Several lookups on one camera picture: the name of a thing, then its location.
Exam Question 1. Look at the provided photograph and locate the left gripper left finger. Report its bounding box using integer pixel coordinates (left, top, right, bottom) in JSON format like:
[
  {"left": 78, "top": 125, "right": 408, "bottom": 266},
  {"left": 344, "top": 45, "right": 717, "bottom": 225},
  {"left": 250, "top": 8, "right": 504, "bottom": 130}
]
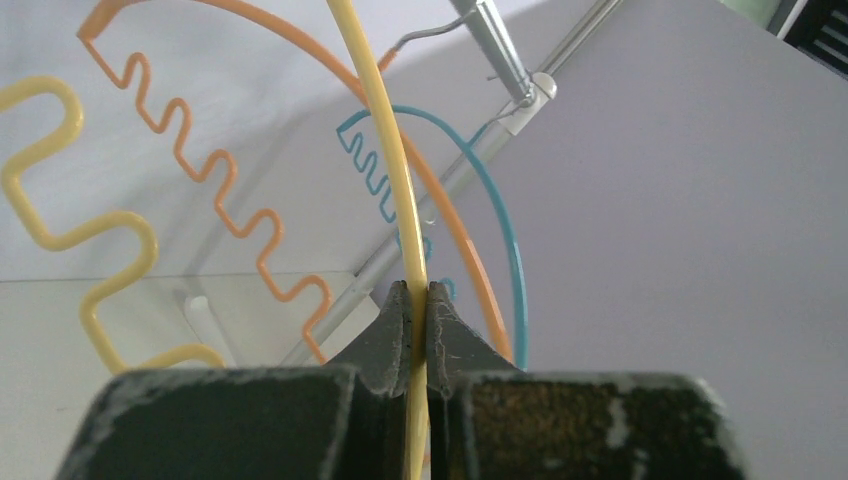
[{"left": 57, "top": 281, "right": 412, "bottom": 479}]

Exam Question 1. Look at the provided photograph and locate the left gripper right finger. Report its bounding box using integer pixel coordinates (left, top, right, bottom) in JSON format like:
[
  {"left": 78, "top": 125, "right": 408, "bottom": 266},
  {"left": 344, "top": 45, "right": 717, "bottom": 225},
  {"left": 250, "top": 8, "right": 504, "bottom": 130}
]
[{"left": 426, "top": 282, "right": 749, "bottom": 479}]

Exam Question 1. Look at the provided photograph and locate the blue wire hanger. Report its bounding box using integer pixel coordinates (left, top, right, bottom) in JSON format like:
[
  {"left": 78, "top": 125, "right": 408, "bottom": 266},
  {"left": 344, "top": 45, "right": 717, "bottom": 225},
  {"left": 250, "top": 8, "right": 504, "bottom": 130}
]
[{"left": 336, "top": 105, "right": 529, "bottom": 370}]

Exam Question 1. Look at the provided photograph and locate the yellow wire hanger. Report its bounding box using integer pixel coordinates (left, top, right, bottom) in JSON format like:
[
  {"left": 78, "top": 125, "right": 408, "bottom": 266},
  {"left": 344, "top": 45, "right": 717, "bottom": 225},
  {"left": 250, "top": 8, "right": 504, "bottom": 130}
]
[{"left": 1, "top": 1, "right": 428, "bottom": 479}]

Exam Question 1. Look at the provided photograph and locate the white clothes rack frame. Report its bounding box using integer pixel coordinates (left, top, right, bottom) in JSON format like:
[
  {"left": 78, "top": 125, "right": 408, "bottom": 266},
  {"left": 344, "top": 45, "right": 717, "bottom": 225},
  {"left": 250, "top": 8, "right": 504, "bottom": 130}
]
[{"left": 178, "top": 0, "right": 627, "bottom": 370}]

